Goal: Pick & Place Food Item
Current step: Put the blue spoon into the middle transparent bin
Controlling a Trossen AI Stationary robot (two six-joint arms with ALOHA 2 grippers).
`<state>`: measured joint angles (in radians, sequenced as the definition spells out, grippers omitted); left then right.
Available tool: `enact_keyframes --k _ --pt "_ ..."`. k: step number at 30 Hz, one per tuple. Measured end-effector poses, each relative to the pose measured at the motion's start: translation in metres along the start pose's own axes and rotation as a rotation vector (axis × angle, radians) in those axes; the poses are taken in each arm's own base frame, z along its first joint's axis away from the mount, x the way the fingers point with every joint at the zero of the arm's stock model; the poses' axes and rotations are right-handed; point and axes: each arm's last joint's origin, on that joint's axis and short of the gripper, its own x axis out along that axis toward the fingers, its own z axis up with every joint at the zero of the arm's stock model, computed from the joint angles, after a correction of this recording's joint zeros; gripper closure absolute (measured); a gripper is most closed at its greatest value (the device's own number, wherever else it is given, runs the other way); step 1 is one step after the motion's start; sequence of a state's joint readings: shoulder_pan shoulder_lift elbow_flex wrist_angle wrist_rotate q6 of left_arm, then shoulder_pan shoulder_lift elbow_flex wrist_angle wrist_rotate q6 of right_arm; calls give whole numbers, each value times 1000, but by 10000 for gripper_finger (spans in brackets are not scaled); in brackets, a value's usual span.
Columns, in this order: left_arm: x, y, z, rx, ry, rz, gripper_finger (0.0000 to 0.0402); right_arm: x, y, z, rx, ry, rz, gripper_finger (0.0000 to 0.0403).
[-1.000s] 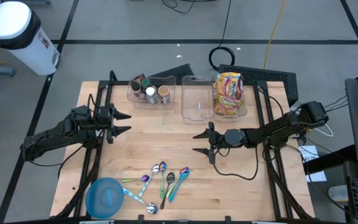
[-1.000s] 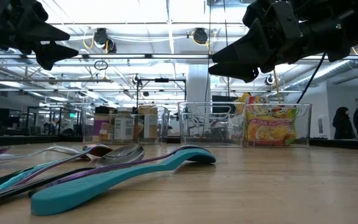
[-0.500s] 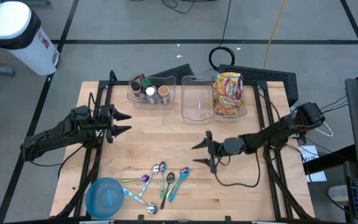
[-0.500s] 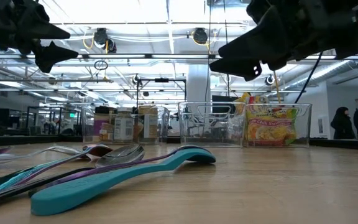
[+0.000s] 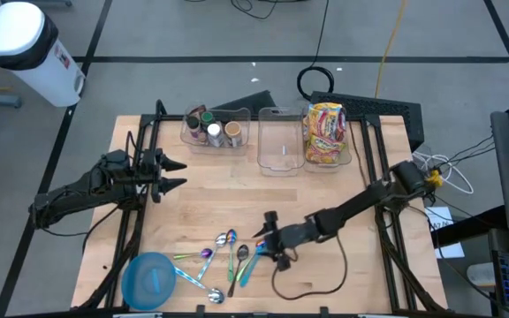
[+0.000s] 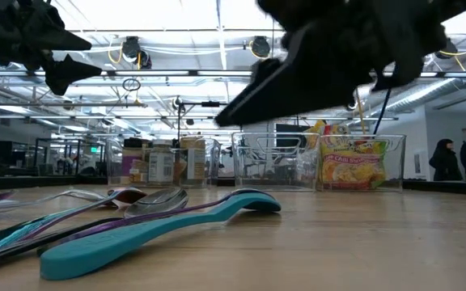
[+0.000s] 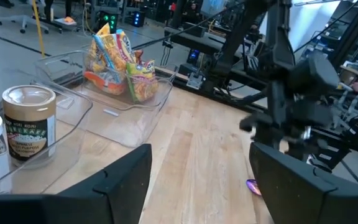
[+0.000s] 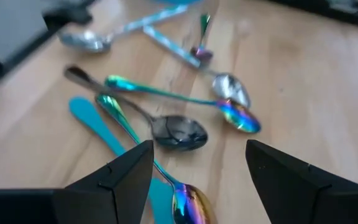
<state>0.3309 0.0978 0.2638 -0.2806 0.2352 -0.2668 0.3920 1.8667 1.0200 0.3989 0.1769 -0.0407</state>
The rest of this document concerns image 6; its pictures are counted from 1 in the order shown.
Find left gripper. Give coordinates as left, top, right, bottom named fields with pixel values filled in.
left=0, top=0, right=103, bottom=96

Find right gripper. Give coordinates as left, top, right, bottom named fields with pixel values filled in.
left=214, top=0, right=466, bottom=127

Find blue-edged yellow ramen packet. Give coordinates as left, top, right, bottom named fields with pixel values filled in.
left=305, top=120, right=328, bottom=161

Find lime chili shrimp ramen packet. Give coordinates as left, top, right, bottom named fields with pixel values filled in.
left=320, top=135, right=390, bottom=191

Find purple label spice jar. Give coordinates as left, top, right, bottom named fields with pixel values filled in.
left=120, top=137, right=150, bottom=186

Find small brown lid jar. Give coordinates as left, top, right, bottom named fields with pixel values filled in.
left=129, top=158, right=150, bottom=185

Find white lid spice jar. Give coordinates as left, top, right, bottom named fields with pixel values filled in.
left=147, top=139, right=176, bottom=187

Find teal plastic spoon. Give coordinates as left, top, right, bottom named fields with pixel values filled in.
left=40, top=192, right=282, bottom=282

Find black monitor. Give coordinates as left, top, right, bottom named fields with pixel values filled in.
left=275, top=123, right=311, bottom=149

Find white pillar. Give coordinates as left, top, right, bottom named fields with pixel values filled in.
left=243, top=115, right=275, bottom=134

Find narrow clear plastic bin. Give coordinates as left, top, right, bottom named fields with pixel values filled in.
left=231, top=132, right=322, bottom=192
left=317, top=134, right=407, bottom=192

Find wide clear plastic bin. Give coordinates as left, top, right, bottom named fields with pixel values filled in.
left=105, top=137, right=222, bottom=189

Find dark metal spoon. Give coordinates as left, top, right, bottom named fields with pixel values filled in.
left=0, top=187, right=190, bottom=270

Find yellow cable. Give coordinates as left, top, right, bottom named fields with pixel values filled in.
left=354, top=86, right=368, bottom=135

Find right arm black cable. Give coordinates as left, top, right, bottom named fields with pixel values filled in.
left=372, top=76, right=396, bottom=137

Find black camera rig frame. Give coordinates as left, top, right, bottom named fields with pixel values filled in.
left=176, top=100, right=230, bottom=142

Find silver ventilation duct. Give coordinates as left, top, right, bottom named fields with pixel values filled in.
left=378, top=76, right=466, bottom=118

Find slim spoon blue handle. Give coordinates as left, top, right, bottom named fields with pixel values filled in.
left=0, top=188, right=109, bottom=217

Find iridescent spoon green handle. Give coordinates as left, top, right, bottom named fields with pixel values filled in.
left=0, top=186, right=148, bottom=255

